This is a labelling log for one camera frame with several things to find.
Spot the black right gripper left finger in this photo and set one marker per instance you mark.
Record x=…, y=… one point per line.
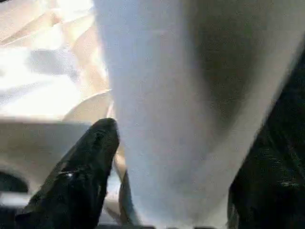
x=76, y=181

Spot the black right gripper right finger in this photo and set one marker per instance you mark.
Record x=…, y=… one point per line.
x=271, y=200

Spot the white plastic table top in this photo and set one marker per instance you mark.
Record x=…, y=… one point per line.
x=43, y=95

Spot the white plastic table leg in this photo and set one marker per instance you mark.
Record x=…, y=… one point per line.
x=162, y=119

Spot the black work mat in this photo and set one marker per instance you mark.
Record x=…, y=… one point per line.
x=293, y=124

